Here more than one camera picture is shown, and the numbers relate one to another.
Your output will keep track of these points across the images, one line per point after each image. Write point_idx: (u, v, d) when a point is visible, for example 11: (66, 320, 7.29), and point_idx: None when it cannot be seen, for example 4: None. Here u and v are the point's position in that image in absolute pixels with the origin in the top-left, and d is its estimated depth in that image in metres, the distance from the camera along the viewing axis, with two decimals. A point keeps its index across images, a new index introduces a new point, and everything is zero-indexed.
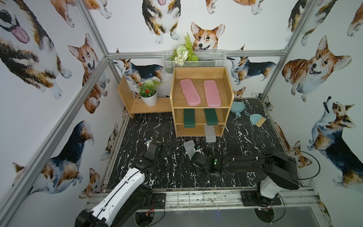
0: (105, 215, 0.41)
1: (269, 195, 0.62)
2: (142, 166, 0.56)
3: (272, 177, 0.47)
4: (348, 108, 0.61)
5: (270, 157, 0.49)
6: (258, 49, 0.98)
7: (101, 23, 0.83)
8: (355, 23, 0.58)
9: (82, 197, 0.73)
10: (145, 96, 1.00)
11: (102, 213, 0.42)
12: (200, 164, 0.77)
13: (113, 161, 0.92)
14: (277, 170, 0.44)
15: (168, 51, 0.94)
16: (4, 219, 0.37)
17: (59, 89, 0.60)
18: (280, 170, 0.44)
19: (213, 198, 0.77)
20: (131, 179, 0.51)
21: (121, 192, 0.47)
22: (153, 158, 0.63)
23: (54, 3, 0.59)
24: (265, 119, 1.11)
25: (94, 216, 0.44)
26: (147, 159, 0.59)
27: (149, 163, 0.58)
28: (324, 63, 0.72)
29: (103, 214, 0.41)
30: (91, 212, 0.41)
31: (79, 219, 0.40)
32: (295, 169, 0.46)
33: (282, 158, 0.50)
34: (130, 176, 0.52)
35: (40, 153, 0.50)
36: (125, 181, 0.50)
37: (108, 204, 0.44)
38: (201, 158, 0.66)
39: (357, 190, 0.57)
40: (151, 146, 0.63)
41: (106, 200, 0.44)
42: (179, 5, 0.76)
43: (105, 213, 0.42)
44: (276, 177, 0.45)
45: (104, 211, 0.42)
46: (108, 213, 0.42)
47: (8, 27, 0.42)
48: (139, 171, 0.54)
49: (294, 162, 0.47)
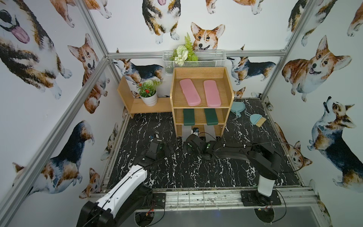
0: (110, 206, 0.42)
1: (266, 192, 0.63)
2: (144, 164, 0.57)
3: (254, 163, 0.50)
4: (348, 108, 0.61)
5: (257, 146, 0.52)
6: (258, 49, 0.98)
7: (101, 23, 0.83)
8: (355, 23, 0.58)
9: (82, 197, 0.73)
10: (145, 96, 1.00)
11: (107, 204, 0.42)
12: (194, 144, 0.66)
13: (113, 160, 0.92)
14: (260, 157, 0.47)
15: (168, 51, 0.94)
16: (4, 219, 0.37)
17: (60, 89, 0.60)
18: (263, 159, 0.47)
19: (213, 198, 0.77)
20: (134, 175, 0.53)
21: (125, 186, 0.48)
22: (155, 156, 0.64)
23: (54, 3, 0.59)
24: (265, 119, 1.11)
25: (99, 207, 0.44)
26: (149, 158, 0.61)
27: (151, 161, 0.60)
28: (324, 63, 0.72)
29: (109, 205, 0.42)
30: (96, 202, 0.42)
31: (84, 209, 0.41)
32: (278, 161, 0.49)
33: (268, 149, 0.53)
34: (133, 172, 0.53)
35: (40, 154, 0.50)
36: (128, 177, 0.51)
37: (113, 196, 0.45)
38: (196, 138, 0.70)
39: (357, 190, 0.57)
40: (153, 144, 0.64)
41: (110, 193, 0.45)
42: (179, 5, 0.76)
43: (110, 204, 0.43)
44: (258, 163, 0.49)
45: (109, 203, 0.43)
46: (113, 205, 0.43)
47: (8, 27, 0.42)
48: (142, 168, 0.56)
49: (278, 156, 0.50)
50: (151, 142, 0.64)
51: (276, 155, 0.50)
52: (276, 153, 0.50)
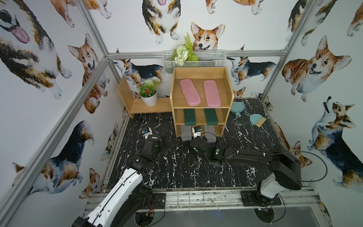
0: (101, 222, 0.40)
1: (269, 195, 0.62)
2: (139, 166, 0.54)
3: (277, 175, 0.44)
4: (348, 108, 0.61)
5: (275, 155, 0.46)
6: (258, 49, 0.98)
7: (101, 23, 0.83)
8: (355, 23, 0.58)
9: (82, 197, 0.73)
10: (145, 96, 1.00)
11: (98, 219, 0.41)
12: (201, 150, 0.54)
13: (113, 161, 0.92)
14: (285, 169, 0.43)
15: (168, 51, 0.94)
16: (4, 219, 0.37)
17: (60, 89, 0.60)
18: (288, 170, 0.43)
19: (213, 198, 0.77)
20: (127, 181, 0.49)
21: (116, 196, 0.45)
22: (150, 155, 0.60)
23: (54, 3, 0.59)
24: (265, 119, 1.11)
25: (90, 223, 0.44)
26: (143, 158, 0.56)
27: (146, 162, 0.55)
28: (324, 63, 0.72)
29: (99, 220, 0.40)
30: (87, 218, 0.41)
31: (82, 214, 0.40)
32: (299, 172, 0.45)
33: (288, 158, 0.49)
34: (126, 178, 0.50)
35: (40, 154, 0.50)
36: (121, 184, 0.48)
37: (104, 209, 0.42)
38: (203, 143, 0.62)
39: (357, 190, 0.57)
40: (148, 144, 0.58)
41: (101, 205, 0.43)
42: (179, 5, 0.76)
43: (101, 219, 0.41)
44: (281, 175, 0.44)
45: (100, 217, 0.41)
46: (104, 220, 0.41)
47: (8, 27, 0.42)
48: (136, 172, 0.52)
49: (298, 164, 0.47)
50: (146, 141, 0.58)
51: (296, 164, 0.47)
52: (296, 161, 0.47)
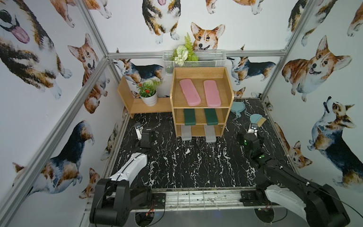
0: (125, 178, 0.45)
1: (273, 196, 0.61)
2: (142, 152, 0.61)
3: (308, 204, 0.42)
4: (348, 108, 0.61)
5: None
6: (258, 49, 0.98)
7: (101, 23, 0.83)
8: (355, 23, 0.58)
9: (82, 197, 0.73)
10: (145, 96, 1.00)
11: (121, 177, 0.45)
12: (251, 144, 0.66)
13: (114, 161, 0.92)
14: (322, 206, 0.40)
15: (168, 51, 0.94)
16: (4, 220, 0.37)
17: (60, 89, 0.60)
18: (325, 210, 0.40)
19: (213, 198, 0.77)
20: (137, 158, 0.57)
21: (132, 165, 0.52)
22: (149, 144, 0.69)
23: (54, 3, 0.59)
24: (265, 119, 1.11)
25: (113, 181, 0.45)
26: (144, 147, 0.65)
27: (147, 149, 0.64)
28: (324, 63, 0.72)
29: (123, 178, 0.44)
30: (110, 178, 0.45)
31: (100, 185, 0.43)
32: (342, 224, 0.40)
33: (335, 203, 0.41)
34: (136, 156, 0.57)
35: (40, 154, 0.50)
36: (133, 159, 0.55)
37: (123, 172, 0.47)
38: (255, 140, 0.63)
39: (357, 190, 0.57)
40: (144, 135, 0.68)
41: (120, 171, 0.48)
42: (179, 5, 0.76)
43: (124, 177, 0.45)
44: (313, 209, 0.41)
45: (122, 176, 0.46)
46: (126, 176, 0.46)
47: (8, 27, 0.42)
48: (142, 153, 0.60)
49: (339, 216, 0.41)
50: (142, 133, 0.67)
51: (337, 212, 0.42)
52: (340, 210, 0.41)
